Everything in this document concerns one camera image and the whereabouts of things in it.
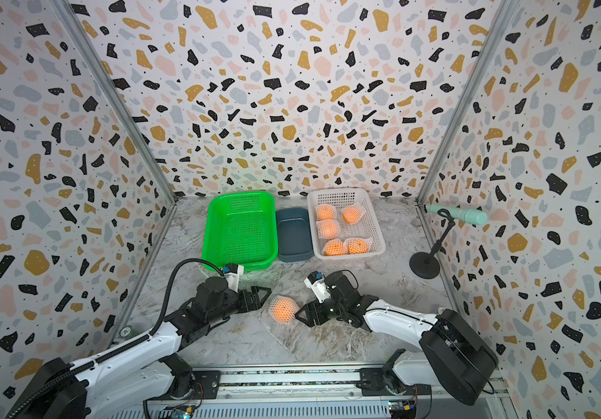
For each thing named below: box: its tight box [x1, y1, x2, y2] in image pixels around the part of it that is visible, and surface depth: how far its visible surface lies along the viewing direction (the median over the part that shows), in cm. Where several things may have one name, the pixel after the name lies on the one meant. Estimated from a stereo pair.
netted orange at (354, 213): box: [341, 201, 367, 225], surface depth 112 cm
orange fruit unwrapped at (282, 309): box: [269, 295, 298, 324], surface depth 84 cm
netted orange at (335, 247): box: [323, 238, 347, 256], surface depth 99 cm
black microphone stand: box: [409, 208, 456, 280], surface depth 101 cm
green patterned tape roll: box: [118, 324, 133, 339], surface depth 78 cm
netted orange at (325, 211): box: [314, 203, 338, 221], surface depth 112 cm
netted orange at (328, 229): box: [315, 219, 341, 241], surface depth 105 cm
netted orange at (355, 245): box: [345, 237, 370, 255], surface depth 99 cm
